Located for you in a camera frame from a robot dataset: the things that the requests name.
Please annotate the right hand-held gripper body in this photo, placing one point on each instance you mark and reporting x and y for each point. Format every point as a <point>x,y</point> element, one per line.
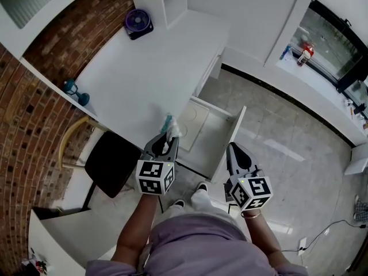
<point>253,193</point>

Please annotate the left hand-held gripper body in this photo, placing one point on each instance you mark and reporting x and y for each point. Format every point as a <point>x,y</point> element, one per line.
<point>149,180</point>

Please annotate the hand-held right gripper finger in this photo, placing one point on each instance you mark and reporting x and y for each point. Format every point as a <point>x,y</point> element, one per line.
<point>246,155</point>
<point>230,160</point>

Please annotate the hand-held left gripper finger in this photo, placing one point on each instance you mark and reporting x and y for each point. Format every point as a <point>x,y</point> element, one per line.
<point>174,151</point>
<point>151,146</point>

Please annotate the white teal item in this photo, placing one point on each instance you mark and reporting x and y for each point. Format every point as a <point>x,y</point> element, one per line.
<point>173,128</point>

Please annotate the white drawer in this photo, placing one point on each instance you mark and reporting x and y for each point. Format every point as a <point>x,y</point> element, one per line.
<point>218,131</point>

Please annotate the person's left forearm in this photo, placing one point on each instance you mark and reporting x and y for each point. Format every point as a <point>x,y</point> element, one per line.
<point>135,229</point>

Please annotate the person's right forearm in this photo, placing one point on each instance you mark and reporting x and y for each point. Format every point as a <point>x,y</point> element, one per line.
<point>261,234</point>

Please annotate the flower patterned item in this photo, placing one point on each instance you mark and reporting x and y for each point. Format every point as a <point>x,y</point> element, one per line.
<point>36,264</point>

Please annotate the white board with round cutouts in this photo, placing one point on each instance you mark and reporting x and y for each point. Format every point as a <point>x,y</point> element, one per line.
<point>193,125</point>

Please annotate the person's left black shoe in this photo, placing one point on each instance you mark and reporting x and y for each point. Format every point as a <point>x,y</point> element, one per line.
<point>179,203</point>

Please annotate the person's black shoe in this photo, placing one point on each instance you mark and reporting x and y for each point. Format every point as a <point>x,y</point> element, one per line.
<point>179,203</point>
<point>202,186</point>

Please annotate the person's right black shoe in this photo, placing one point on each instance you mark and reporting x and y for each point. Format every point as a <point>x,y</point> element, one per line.
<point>202,186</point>

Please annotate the black chair with wooden back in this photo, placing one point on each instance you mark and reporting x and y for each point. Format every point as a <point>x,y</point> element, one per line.
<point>112,162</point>

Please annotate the person's white trousers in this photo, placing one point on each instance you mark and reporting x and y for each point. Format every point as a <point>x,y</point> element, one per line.
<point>202,201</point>

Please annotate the white desk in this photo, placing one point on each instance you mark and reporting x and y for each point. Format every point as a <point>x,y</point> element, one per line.
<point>138,76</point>

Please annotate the white floor socket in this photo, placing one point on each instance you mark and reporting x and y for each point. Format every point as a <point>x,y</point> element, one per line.
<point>302,244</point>

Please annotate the person's purple shirt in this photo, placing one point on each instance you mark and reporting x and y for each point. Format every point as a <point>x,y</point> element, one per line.
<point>198,249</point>

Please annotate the teal lantern lamp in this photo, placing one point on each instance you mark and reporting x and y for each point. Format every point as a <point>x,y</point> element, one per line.
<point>75,92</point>

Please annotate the white low cabinet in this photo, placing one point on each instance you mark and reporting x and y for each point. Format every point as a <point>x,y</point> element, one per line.
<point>72,240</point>

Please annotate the white box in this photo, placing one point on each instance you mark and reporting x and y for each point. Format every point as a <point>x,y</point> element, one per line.
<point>357,161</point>

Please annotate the blue bottle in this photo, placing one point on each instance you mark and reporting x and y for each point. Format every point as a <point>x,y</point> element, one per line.
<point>284,53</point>

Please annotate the red white bottle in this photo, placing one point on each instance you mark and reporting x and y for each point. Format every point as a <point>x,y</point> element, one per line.
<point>305,53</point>

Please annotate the small black device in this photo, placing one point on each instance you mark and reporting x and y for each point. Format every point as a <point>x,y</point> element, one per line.
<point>360,108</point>

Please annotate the purple desk fan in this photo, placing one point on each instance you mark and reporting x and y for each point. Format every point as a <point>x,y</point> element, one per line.
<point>137,22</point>

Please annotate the white open shelf unit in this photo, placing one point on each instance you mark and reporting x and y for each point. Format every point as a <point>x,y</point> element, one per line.
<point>169,1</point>

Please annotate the black window frame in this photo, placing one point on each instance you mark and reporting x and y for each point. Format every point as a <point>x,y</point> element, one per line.
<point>336,30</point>

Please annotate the white wall cabinet glass door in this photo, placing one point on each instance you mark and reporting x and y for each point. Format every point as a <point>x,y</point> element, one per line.
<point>31,7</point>

